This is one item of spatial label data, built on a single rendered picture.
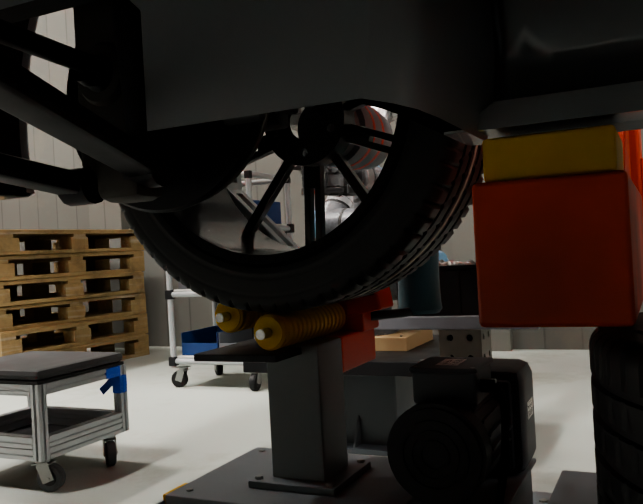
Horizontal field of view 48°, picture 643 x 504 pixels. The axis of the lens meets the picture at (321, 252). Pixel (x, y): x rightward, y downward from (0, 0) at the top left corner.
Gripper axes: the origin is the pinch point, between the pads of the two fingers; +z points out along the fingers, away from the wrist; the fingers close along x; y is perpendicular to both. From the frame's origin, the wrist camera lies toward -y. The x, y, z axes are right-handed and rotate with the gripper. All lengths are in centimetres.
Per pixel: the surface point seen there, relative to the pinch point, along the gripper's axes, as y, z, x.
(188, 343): 66, -126, 133
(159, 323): 73, -258, 255
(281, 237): 17.8, 28.2, -4.1
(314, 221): 15.1, 37.3, -16.1
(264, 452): 60, 35, -2
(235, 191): 7.9, 30.1, 5.3
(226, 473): 60, 49, -2
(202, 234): 17, 56, -4
